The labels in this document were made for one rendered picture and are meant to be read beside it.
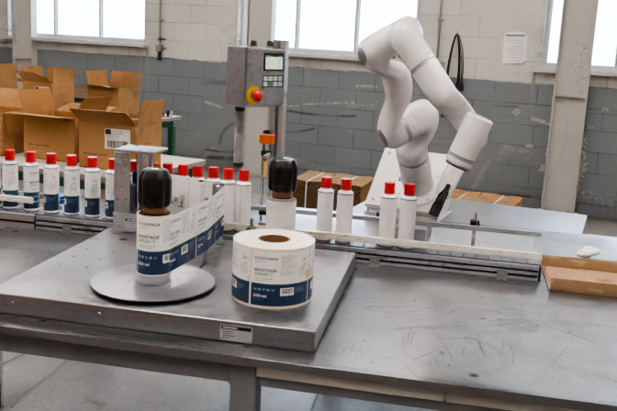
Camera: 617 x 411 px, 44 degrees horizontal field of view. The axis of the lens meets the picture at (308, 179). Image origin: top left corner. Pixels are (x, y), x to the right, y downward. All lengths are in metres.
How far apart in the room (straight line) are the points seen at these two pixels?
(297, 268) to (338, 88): 6.33
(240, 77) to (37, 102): 2.33
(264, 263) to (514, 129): 6.02
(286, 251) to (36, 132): 2.86
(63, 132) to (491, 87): 4.54
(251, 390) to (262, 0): 6.88
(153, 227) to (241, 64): 0.74
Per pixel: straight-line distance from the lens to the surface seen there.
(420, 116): 2.80
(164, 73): 9.03
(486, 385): 1.68
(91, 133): 4.17
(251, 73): 2.45
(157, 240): 1.92
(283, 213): 2.14
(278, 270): 1.81
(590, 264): 2.61
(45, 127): 4.45
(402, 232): 2.41
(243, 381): 1.76
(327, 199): 2.42
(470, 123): 2.33
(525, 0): 7.65
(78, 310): 1.90
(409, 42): 2.39
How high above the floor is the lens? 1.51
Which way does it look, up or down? 10 degrees down
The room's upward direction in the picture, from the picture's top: 3 degrees clockwise
